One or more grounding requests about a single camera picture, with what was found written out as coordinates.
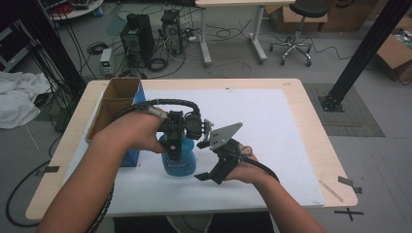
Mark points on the white foam board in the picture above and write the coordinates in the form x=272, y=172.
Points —
x=259, y=145

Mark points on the grey cabinet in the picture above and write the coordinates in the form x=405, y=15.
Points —
x=13, y=48

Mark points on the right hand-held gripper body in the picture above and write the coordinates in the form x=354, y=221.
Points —
x=223, y=136

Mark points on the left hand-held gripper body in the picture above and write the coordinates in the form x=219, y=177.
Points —
x=193, y=126

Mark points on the white desk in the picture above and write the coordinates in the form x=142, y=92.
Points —
x=204, y=32

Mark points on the small black computer tower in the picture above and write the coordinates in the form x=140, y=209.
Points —
x=171, y=32

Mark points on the black metal post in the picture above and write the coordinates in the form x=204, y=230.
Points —
x=366, y=48

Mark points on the white power supply unit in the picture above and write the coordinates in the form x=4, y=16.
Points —
x=106, y=61

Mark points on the grey floor mat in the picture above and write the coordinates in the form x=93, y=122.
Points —
x=356, y=119

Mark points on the brown cardboard box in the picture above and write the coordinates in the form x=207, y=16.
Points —
x=353, y=16
x=288, y=21

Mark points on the black stool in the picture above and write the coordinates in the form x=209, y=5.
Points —
x=309, y=8

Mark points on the open cardboard box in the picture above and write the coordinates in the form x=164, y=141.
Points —
x=393, y=53

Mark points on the grey tape piece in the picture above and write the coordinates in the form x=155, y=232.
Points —
x=346, y=181

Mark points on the thin wooden stick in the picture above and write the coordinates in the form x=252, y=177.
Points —
x=330, y=191

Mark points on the person's right hand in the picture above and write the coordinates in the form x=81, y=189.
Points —
x=246, y=174

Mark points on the black tape cross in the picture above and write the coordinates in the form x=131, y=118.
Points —
x=349, y=212

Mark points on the blue spray bottle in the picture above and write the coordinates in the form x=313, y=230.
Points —
x=183, y=166

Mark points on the large black computer tower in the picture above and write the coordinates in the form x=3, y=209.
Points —
x=137, y=42

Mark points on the white cloth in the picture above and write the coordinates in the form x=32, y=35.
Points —
x=19, y=97

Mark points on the person's left hand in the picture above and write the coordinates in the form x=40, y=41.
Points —
x=132, y=132

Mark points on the white round table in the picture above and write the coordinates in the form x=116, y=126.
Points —
x=81, y=13

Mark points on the blue cardboard box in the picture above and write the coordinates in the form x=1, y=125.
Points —
x=113, y=97

